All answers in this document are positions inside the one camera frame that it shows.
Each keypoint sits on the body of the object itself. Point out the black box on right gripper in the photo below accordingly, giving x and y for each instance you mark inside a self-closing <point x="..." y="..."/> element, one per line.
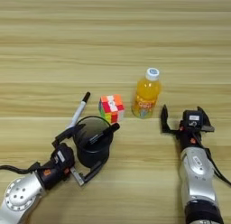
<point x="193" y="119"/>

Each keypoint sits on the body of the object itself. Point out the colourful puzzle cube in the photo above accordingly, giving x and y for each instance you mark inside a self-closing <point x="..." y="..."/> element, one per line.
<point x="112" y="108"/>

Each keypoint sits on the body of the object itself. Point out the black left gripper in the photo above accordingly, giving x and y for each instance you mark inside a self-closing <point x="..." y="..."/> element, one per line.
<point x="52" y="176"/>

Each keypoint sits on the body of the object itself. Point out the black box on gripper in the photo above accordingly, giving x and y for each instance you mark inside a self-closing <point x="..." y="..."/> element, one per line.
<point x="193" y="119"/>
<point x="62" y="156"/>

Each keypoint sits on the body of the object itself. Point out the white marker with black cap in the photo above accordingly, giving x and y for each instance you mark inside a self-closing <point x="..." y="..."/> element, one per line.
<point x="78" y="110"/>

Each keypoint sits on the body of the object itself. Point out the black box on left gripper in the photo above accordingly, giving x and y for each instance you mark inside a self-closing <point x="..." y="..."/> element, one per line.
<point x="62" y="156"/>

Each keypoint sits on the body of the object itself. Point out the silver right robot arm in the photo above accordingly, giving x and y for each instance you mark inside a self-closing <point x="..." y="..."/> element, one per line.
<point x="198" y="176"/>

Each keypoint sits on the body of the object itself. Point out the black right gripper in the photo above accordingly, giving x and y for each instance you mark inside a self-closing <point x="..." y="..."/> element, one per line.
<point x="192" y="138"/>

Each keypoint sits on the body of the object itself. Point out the orange juice bottle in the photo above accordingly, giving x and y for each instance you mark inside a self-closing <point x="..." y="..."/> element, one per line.
<point x="146" y="95"/>

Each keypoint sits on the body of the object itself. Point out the black marker pen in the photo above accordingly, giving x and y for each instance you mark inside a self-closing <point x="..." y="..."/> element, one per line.
<point x="103" y="134"/>

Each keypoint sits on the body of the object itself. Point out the black mesh pen cup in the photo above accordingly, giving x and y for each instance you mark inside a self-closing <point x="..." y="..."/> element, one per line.
<point x="93" y="152"/>

